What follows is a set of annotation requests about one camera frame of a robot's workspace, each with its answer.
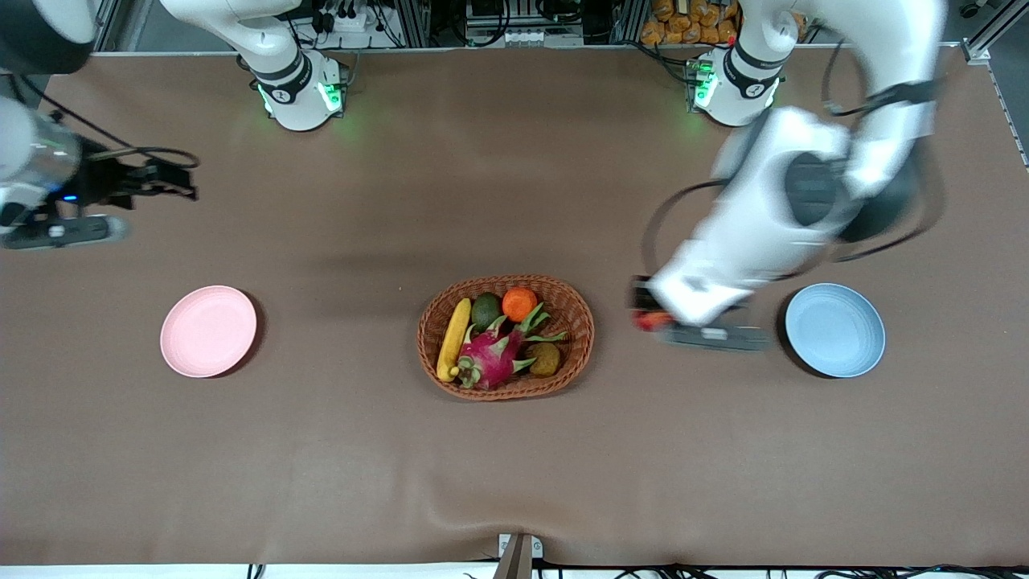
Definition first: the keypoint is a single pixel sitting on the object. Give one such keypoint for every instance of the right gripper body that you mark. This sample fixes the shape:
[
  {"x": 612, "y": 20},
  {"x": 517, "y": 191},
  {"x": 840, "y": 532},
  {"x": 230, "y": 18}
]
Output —
[{"x": 103, "y": 182}]

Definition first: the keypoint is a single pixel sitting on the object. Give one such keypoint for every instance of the red apple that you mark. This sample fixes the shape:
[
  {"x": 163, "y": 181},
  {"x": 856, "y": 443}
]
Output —
[{"x": 651, "y": 321}]

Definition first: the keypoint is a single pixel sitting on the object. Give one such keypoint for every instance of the yellow banana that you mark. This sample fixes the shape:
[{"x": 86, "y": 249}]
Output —
[{"x": 455, "y": 334}]

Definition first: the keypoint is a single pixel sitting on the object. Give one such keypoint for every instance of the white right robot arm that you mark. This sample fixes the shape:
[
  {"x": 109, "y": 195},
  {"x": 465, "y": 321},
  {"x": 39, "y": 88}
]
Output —
[{"x": 297, "y": 88}]

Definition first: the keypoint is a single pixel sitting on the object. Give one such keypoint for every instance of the brown wicker basket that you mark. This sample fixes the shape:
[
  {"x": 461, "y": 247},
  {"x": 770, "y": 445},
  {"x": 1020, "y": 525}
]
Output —
[{"x": 575, "y": 358}]

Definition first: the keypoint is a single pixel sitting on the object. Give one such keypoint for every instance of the brown kiwi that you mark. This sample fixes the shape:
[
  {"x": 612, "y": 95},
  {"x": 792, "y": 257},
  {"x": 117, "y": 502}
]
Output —
[{"x": 543, "y": 360}]

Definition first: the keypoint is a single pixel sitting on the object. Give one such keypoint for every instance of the orange fruit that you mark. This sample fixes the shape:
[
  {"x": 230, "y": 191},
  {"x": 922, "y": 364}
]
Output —
[{"x": 519, "y": 304}]

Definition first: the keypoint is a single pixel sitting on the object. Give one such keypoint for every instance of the pink plate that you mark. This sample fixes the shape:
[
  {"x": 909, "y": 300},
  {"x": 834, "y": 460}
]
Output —
[{"x": 207, "y": 331}]

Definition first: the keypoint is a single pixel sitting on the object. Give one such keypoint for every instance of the blue plate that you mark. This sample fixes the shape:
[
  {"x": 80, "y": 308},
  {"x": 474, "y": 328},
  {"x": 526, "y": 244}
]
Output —
[{"x": 834, "y": 330}]

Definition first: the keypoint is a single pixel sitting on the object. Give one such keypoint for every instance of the green avocado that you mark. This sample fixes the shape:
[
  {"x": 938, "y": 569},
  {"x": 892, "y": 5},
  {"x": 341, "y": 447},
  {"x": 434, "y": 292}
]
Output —
[{"x": 485, "y": 310}]

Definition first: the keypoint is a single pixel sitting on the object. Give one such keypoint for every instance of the pink dragon fruit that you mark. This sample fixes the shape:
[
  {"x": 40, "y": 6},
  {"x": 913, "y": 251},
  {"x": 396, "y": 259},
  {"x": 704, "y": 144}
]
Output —
[{"x": 492, "y": 358}]

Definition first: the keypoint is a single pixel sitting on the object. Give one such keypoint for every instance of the brown table cloth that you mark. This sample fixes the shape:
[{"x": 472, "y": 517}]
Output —
[{"x": 514, "y": 466}]

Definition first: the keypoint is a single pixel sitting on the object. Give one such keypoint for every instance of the white power strip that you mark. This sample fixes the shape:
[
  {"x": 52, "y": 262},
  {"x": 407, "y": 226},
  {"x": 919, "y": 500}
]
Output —
[{"x": 346, "y": 20}]

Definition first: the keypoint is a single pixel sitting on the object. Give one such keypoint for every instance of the bag of orange items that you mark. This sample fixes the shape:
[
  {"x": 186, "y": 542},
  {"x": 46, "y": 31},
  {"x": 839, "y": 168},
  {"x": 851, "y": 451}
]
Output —
[{"x": 683, "y": 24}]

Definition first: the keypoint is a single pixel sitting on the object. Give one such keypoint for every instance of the grey electronics box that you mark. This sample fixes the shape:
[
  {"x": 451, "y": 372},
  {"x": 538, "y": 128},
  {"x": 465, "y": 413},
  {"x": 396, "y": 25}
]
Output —
[{"x": 522, "y": 24}]

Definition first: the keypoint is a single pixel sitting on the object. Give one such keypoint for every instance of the grey metal camera bracket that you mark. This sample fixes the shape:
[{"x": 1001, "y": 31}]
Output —
[{"x": 516, "y": 556}]

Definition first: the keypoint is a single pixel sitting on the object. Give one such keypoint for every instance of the aluminium frame post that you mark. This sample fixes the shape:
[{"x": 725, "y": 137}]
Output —
[{"x": 989, "y": 36}]

